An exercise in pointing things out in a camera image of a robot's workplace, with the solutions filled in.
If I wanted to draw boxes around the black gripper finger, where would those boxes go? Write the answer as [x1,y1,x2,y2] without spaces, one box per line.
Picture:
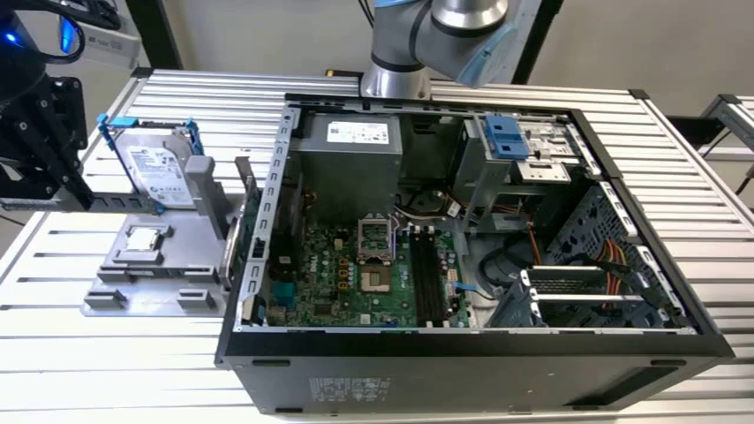
[35,77,96,212]
[0,110,61,201]

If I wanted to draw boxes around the black RAM slot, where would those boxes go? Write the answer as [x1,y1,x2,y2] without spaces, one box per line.
[418,225,438,328]
[424,225,446,328]
[410,225,430,328]

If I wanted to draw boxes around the hard disk in blue carrier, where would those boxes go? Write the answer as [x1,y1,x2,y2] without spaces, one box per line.
[96,113,205,216]

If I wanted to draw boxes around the silver CPU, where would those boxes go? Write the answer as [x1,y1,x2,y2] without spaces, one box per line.
[124,227,164,253]

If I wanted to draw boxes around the grey parts rack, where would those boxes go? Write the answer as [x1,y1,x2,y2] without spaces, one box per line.
[80,156,264,318]

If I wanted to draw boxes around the green graphics card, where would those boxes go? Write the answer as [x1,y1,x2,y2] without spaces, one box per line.
[217,152,265,292]

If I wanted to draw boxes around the grey power supply unit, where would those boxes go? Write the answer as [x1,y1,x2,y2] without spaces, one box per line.
[287,112,406,226]

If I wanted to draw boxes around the metal socket cover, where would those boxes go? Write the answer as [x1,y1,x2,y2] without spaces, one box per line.
[356,211,395,265]

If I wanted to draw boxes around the CPU socket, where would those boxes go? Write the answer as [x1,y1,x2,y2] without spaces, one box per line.
[358,263,395,296]

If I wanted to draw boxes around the metal locking lever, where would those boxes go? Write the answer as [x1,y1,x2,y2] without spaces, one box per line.
[388,210,408,267]

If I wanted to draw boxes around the green motherboard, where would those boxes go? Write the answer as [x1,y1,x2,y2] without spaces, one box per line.
[267,220,476,329]

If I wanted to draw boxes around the grey metal drive cage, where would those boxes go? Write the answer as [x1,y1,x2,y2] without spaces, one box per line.
[452,112,596,233]

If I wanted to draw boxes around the blue drive latch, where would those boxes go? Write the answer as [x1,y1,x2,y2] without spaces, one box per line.
[484,113,528,161]

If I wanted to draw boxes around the black PC case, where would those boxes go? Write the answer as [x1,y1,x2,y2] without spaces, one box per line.
[212,91,738,416]

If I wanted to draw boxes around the grey disk bay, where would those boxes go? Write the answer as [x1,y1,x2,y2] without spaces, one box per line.
[487,263,672,329]

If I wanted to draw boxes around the aluminium side table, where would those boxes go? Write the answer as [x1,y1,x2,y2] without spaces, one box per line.
[698,93,754,163]

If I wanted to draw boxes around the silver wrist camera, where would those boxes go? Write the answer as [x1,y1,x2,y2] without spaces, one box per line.
[75,20,143,71]

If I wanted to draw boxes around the black metal post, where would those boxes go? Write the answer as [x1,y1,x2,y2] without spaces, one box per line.
[511,0,564,85]
[125,0,184,71]

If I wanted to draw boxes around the white yellow wire bundle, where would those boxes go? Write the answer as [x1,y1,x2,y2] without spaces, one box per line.
[392,203,458,223]

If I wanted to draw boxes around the thick black cable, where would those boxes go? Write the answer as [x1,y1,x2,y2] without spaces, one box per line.
[478,244,535,295]

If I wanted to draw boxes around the coloured power wire bundle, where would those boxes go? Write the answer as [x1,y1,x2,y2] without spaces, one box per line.
[492,201,630,310]

